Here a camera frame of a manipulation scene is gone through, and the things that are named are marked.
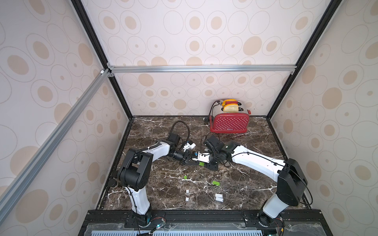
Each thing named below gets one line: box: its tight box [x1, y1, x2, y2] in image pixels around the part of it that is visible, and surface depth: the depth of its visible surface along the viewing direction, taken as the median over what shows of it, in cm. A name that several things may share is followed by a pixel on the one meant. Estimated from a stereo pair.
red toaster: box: [209, 101, 252, 134], surface depth 102 cm
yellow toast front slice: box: [222, 103, 239, 113], surface depth 99 cm
